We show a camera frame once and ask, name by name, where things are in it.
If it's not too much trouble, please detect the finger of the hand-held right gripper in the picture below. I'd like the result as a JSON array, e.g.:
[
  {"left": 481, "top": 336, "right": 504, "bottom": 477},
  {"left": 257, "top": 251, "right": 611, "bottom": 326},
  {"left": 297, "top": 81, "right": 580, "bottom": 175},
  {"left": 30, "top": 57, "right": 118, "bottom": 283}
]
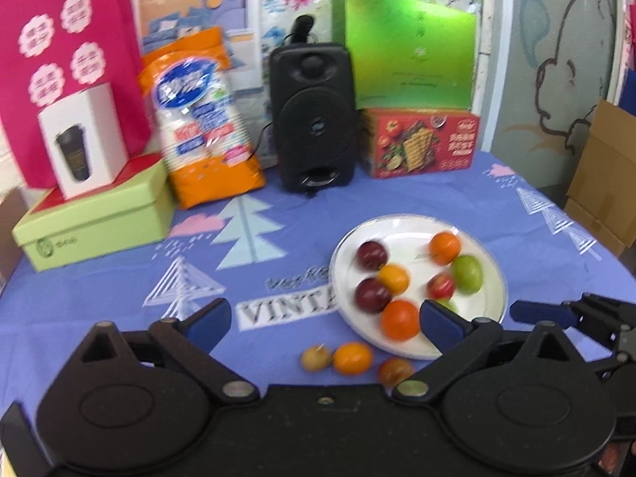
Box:
[{"left": 509, "top": 299, "right": 584, "bottom": 329}]

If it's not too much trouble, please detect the black speaker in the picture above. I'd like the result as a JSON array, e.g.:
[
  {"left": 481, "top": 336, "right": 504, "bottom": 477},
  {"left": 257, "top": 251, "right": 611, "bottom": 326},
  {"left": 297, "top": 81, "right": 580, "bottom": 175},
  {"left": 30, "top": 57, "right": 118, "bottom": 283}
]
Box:
[{"left": 268, "top": 44, "right": 357, "bottom": 194}]

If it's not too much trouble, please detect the large orange tangerine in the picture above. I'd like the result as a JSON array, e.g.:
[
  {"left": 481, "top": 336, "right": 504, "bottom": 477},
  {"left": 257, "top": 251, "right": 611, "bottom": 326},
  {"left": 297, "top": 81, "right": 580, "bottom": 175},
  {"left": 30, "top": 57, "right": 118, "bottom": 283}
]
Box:
[{"left": 429, "top": 232, "right": 461, "bottom": 265}]

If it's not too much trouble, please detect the small tan round fruit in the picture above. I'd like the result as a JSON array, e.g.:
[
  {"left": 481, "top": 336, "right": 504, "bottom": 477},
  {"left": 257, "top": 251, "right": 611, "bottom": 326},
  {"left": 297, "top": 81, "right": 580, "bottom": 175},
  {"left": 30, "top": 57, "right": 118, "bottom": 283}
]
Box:
[{"left": 301, "top": 345, "right": 333, "bottom": 372}]

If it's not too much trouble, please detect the blue wall poster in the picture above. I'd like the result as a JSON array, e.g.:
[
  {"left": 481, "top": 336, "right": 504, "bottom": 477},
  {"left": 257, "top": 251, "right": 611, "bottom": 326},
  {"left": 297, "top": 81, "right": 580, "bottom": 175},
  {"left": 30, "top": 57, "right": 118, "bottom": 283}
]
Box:
[{"left": 128, "top": 0, "right": 271, "bottom": 93}]

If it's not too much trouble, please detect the yellow-orange citrus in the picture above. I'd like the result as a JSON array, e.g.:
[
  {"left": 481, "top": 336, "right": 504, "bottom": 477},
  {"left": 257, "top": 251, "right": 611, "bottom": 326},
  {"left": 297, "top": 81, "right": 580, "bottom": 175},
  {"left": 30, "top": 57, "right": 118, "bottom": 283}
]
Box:
[{"left": 378, "top": 264, "right": 411, "bottom": 295}]

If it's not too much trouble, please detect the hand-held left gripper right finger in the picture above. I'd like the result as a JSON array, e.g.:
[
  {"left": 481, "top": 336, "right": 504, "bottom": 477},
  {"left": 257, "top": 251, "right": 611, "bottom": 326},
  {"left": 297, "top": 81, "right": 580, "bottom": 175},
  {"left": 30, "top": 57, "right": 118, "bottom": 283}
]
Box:
[{"left": 392, "top": 299, "right": 583, "bottom": 402}]

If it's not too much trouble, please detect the brownish red fruit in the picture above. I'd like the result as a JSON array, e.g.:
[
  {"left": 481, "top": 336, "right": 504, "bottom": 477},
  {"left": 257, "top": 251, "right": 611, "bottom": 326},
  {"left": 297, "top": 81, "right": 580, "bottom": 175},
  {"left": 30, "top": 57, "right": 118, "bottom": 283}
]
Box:
[{"left": 378, "top": 358, "right": 415, "bottom": 388}]

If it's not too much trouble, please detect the dark red plum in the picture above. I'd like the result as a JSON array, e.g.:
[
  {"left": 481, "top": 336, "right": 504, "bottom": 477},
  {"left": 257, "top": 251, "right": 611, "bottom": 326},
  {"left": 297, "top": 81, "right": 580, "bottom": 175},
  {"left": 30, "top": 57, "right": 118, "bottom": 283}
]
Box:
[
  {"left": 354, "top": 278, "right": 392, "bottom": 315},
  {"left": 355, "top": 241, "right": 389, "bottom": 272}
]

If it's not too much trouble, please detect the small orange tangerine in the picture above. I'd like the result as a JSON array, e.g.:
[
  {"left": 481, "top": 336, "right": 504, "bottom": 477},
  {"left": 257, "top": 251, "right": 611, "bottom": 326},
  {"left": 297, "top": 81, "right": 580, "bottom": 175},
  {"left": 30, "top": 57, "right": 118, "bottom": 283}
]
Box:
[{"left": 333, "top": 341, "right": 374, "bottom": 376}]

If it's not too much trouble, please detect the red-orange tangerine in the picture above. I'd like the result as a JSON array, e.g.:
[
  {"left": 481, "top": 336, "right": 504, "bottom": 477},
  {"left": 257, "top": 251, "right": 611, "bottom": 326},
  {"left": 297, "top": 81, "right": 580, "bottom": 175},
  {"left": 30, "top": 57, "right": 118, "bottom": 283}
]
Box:
[{"left": 381, "top": 299, "right": 421, "bottom": 341}]

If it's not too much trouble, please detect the light green shoebox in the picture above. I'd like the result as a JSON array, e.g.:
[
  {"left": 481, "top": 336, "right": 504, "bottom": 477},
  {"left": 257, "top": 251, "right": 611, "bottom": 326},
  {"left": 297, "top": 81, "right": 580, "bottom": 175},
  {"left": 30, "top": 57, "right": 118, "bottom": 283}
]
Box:
[{"left": 12, "top": 159, "right": 176, "bottom": 272}]

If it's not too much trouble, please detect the open brown cardboard box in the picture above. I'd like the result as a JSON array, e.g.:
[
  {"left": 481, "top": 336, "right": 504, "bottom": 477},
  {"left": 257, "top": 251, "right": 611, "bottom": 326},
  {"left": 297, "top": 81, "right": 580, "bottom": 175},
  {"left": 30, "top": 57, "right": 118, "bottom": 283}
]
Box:
[{"left": 564, "top": 99, "right": 636, "bottom": 259}]

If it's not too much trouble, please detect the black microphone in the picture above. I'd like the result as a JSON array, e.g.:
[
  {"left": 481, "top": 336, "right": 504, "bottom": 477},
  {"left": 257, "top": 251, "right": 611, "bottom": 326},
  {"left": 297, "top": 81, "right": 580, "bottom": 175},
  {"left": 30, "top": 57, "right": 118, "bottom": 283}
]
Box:
[{"left": 291, "top": 14, "right": 317, "bottom": 47}]

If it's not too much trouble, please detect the white round plate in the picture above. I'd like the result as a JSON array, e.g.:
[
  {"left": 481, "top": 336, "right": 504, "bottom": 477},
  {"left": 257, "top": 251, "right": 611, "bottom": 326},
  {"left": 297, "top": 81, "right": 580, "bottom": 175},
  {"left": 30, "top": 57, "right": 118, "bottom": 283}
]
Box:
[{"left": 329, "top": 213, "right": 508, "bottom": 361}]

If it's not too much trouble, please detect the small red apple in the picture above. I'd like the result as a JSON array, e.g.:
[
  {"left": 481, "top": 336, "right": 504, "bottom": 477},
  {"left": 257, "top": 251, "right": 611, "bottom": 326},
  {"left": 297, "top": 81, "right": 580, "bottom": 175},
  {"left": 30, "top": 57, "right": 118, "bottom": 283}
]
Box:
[{"left": 426, "top": 272, "right": 457, "bottom": 301}]

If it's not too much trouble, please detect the blue printed tablecloth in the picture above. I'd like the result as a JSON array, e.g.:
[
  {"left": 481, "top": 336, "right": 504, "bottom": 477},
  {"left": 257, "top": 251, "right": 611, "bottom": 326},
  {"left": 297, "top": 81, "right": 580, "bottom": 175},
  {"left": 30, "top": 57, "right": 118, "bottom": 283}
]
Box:
[{"left": 0, "top": 151, "right": 636, "bottom": 408}]

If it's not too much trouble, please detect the magenta paper bag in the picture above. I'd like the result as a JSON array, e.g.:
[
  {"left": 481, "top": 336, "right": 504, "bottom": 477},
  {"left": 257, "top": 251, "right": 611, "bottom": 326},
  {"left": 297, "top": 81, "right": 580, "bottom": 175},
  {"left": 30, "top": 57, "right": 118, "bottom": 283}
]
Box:
[{"left": 0, "top": 0, "right": 152, "bottom": 190}]

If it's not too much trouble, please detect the white box with cup picture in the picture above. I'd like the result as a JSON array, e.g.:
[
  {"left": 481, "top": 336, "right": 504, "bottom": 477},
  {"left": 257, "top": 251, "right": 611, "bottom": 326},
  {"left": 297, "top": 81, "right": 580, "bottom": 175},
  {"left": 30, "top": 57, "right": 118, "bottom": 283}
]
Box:
[{"left": 37, "top": 83, "right": 128, "bottom": 200}]

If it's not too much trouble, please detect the red cracker box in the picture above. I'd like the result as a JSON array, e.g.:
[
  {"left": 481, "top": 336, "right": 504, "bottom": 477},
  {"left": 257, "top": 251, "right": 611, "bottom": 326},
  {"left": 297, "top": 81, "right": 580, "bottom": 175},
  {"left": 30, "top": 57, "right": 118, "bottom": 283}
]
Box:
[{"left": 360, "top": 108, "right": 482, "bottom": 178}]

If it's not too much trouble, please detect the green gift box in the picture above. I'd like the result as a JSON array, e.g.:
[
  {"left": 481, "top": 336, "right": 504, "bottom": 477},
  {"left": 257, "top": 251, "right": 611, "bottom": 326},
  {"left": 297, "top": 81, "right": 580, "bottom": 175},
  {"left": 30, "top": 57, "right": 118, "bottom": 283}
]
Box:
[{"left": 331, "top": 0, "right": 478, "bottom": 110}]

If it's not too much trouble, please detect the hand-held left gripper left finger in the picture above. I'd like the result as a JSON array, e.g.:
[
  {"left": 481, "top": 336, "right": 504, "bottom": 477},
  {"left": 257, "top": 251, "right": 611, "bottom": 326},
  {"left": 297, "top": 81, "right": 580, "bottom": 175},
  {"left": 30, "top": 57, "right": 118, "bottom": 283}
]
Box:
[{"left": 70, "top": 297, "right": 260, "bottom": 404}]

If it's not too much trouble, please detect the orange pack of paper cups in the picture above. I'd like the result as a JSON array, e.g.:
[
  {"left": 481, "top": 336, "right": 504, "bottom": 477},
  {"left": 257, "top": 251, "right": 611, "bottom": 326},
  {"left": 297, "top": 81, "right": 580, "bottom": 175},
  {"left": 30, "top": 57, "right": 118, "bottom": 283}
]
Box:
[{"left": 138, "top": 27, "right": 266, "bottom": 209}]

